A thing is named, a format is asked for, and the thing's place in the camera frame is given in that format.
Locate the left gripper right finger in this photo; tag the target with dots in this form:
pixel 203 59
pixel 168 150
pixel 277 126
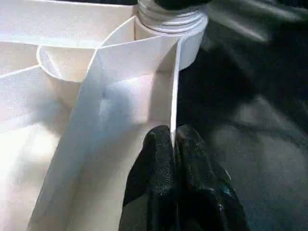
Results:
pixel 204 197

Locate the white plastic table top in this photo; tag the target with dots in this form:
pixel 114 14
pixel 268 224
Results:
pixel 48 96

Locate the black mat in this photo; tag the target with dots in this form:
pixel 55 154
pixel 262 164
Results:
pixel 252 120

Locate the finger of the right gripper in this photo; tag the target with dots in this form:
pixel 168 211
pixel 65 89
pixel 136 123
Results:
pixel 180 3

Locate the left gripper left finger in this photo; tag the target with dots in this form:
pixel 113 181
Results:
pixel 151 183

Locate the white plastic table leg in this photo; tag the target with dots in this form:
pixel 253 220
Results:
pixel 173 19

